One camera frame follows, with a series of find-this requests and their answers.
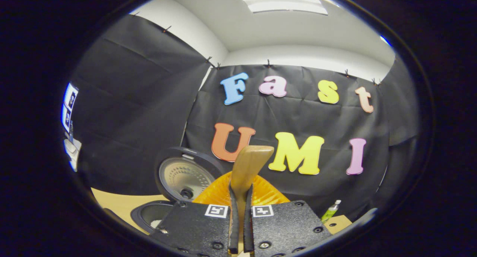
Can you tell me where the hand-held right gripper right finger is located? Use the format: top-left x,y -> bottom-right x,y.
244,174 -> 333,257

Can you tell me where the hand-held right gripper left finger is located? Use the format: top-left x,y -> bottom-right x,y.
151,171 -> 239,257

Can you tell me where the dark grey rice cooker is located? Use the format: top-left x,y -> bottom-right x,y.
130,146 -> 226,235

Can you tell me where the wooden spoon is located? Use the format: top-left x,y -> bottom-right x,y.
229,145 -> 275,256

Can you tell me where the green drink bottle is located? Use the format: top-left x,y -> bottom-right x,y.
320,200 -> 342,224

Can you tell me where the black backdrop cloth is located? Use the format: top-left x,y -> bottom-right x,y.
71,14 -> 420,220

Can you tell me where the white side desk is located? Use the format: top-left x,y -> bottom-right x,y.
63,132 -> 82,172

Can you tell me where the computer monitor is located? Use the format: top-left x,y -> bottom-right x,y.
61,83 -> 79,133

